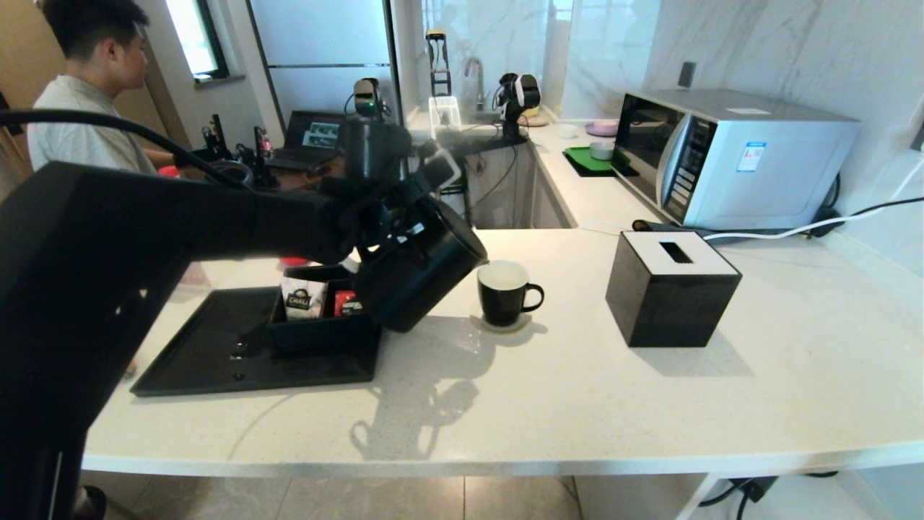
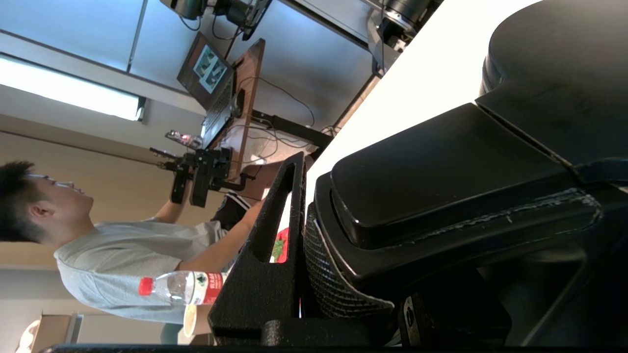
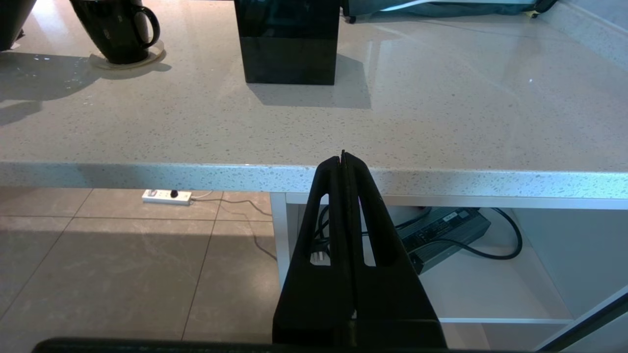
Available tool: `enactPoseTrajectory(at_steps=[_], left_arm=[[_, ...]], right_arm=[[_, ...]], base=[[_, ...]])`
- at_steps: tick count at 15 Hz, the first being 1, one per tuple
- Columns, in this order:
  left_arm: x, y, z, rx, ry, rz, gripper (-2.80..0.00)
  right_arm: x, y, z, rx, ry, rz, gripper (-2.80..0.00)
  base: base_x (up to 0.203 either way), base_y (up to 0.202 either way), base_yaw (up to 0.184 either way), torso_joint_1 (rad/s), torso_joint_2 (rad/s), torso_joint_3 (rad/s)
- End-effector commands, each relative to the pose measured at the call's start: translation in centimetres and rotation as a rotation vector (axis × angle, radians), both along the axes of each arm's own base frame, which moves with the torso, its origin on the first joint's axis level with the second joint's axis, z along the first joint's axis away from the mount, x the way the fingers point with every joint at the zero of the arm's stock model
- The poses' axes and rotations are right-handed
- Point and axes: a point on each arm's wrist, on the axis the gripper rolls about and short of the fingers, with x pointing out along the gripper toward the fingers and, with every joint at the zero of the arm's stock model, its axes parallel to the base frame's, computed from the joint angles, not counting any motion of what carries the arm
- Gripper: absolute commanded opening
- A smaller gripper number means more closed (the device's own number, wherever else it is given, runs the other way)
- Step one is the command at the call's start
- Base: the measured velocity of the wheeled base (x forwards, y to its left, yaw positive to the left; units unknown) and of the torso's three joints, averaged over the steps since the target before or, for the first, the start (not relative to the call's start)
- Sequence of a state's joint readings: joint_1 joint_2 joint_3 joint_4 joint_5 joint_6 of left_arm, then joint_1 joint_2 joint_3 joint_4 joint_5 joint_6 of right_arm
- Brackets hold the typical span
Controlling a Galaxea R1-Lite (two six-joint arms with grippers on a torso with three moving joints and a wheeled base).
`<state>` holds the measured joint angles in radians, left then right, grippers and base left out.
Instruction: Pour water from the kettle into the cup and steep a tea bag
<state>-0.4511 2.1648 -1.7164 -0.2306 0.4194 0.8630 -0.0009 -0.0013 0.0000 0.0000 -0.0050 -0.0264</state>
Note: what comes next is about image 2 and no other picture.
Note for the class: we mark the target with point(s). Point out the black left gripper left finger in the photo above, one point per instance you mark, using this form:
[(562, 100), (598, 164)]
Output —
[(255, 294)]

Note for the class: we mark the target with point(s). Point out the window with dark frame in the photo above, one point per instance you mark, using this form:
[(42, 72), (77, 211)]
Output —
[(68, 90)]

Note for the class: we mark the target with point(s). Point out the red tomato shaped object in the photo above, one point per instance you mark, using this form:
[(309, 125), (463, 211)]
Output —
[(280, 245)]

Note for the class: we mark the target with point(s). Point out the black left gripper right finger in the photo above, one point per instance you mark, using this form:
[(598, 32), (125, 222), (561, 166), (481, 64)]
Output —
[(456, 314)]

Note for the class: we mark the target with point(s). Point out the person in grey shirt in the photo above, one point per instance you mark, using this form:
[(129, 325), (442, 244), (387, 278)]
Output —
[(127, 255)]

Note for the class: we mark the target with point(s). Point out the water bottle with red label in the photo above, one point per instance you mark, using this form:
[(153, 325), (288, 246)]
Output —
[(191, 288)]

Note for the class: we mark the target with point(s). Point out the black laptop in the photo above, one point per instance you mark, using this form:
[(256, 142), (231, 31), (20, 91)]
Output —
[(208, 73)]

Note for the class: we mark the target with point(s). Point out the brown wooden table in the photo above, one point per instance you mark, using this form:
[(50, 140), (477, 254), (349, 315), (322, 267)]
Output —
[(250, 98)]

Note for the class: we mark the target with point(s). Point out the black camera head on stand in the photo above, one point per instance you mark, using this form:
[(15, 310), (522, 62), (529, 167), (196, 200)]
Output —
[(235, 12)]

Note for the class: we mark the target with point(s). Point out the black electric kettle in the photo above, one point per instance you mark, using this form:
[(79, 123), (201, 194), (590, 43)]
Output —
[(441, 186)]

